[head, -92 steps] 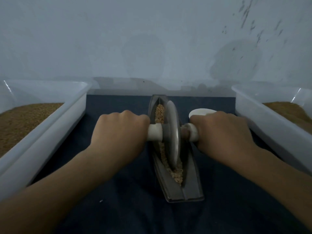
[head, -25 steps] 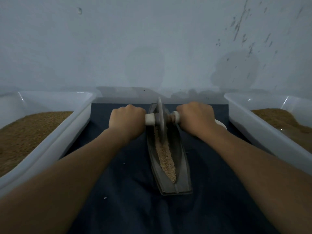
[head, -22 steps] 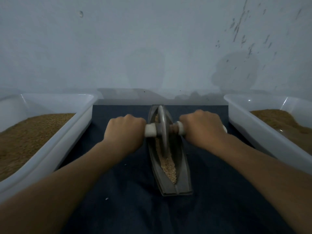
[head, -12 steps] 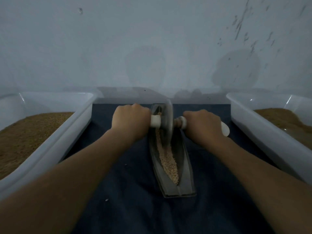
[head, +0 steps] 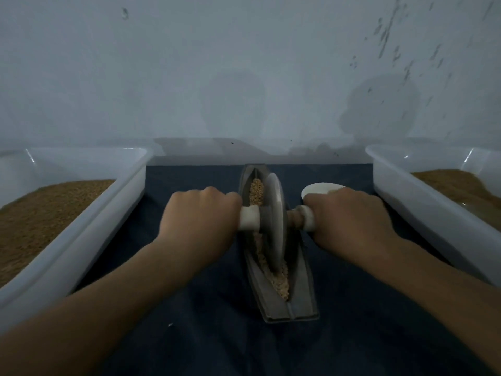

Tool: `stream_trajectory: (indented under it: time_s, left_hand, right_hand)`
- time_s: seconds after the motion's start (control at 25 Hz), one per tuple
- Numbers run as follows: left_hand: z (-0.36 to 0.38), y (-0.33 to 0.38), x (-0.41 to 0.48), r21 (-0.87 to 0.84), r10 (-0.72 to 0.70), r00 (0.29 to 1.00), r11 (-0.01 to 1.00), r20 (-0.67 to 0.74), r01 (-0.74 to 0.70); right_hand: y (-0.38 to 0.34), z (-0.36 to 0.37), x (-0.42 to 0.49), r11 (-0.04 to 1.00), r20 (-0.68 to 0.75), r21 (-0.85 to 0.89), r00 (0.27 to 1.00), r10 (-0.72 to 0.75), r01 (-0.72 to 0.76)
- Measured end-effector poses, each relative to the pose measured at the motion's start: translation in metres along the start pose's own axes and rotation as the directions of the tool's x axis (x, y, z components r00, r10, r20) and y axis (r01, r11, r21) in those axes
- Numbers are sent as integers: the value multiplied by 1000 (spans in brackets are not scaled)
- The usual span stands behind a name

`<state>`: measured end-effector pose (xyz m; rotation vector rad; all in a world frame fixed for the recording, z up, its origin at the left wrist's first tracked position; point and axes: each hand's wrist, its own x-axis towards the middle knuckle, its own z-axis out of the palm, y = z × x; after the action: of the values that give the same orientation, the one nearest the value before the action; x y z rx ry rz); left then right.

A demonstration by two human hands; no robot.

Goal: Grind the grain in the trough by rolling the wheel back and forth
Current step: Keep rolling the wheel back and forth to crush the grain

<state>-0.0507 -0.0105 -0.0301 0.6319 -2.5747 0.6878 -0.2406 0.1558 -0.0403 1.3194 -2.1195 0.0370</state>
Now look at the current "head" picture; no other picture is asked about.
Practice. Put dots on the small ground grain portion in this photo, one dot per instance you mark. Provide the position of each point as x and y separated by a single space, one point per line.
280 286

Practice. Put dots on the white round plate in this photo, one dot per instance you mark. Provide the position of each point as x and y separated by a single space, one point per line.
319 188

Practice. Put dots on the person's left forearm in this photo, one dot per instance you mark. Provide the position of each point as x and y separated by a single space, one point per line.
82 321

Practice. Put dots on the dark blue tablecloth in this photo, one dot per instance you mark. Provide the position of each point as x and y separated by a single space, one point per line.
203 336

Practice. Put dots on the white plastic tray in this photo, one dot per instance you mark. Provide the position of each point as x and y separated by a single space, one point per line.
423 211
82 227

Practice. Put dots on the boat-shaped metal grinding trough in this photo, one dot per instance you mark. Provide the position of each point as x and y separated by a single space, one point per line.
304 305

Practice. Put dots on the person's right hand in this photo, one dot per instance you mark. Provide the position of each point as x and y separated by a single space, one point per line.
352 223

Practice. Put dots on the person's right forearm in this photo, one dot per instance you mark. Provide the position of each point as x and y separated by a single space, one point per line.
450 301

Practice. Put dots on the person's left hand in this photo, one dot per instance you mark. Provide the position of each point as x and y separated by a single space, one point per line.
197 223

